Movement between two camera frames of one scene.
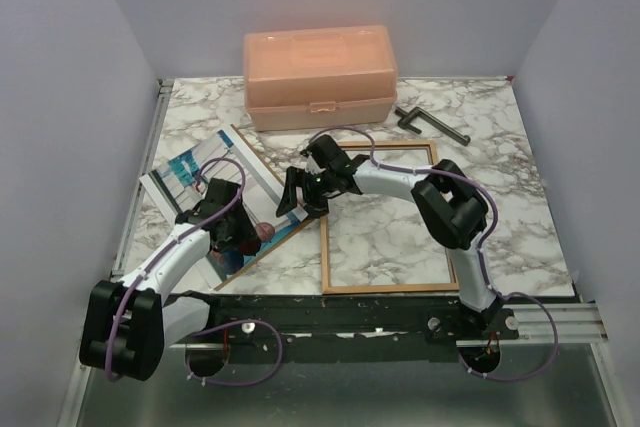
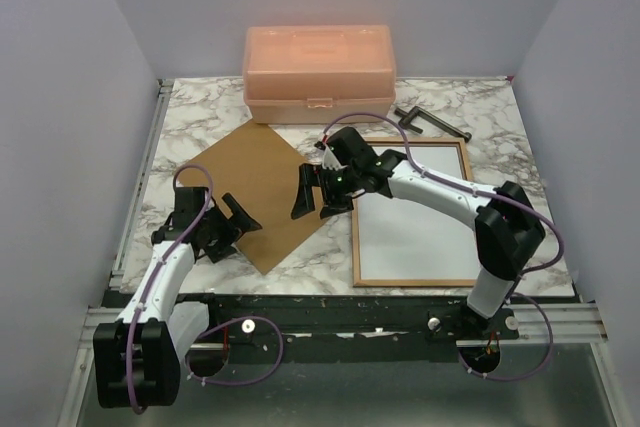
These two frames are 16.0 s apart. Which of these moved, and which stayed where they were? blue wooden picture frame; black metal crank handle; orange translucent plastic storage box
Moved: blue wooden picture frame
Stayed: orange translucent plastic storage box; black metal crank handle
